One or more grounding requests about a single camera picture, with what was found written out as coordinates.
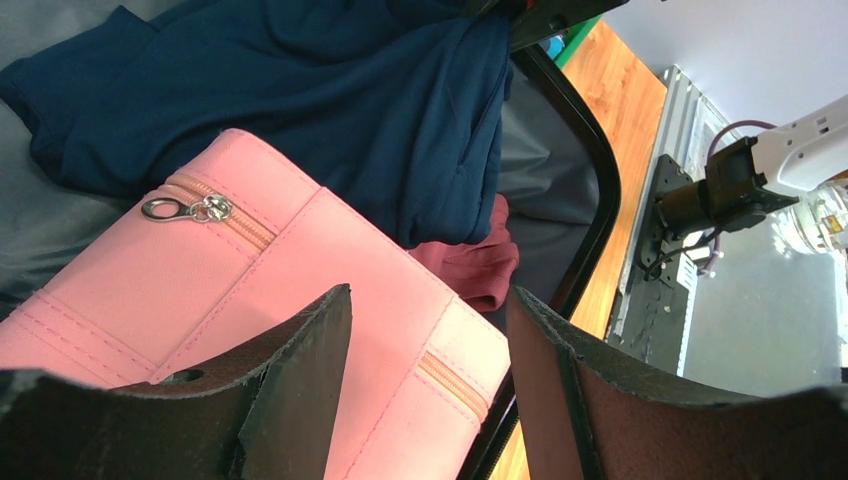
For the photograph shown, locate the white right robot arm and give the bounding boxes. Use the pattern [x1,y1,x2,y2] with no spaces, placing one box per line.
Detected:
[506,0,847,237]

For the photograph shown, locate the green plastic tray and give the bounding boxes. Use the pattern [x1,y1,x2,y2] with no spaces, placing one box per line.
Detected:
[538,16,601,69]

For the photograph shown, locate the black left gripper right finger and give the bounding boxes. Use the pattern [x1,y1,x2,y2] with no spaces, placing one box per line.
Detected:
[506,287,847,479]

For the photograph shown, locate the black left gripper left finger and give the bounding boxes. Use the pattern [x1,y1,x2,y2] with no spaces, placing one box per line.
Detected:
[1,284,352,479]

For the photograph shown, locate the aluminium frame rail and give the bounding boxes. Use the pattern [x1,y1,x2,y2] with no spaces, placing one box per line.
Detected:
[606,66,727,375]

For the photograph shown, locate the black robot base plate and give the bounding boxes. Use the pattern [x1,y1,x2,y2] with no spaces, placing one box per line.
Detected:
[606,155,697,376]

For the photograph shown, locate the pinkish maroon garment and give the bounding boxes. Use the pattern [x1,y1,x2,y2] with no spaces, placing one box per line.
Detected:
[409,194,520,313]

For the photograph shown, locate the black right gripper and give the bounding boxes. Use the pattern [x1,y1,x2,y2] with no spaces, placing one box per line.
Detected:
[463,0,629,52]

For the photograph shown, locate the blue fish-print suitcase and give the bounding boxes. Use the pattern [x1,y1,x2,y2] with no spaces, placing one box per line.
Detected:
[0,0,624,480]

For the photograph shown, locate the navy blue garment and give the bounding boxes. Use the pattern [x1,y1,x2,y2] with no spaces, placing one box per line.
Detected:
[1,1,511,248]

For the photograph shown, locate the pink leather toiletry bag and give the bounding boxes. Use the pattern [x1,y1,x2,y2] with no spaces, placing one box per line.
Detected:
[1,129,509,479]

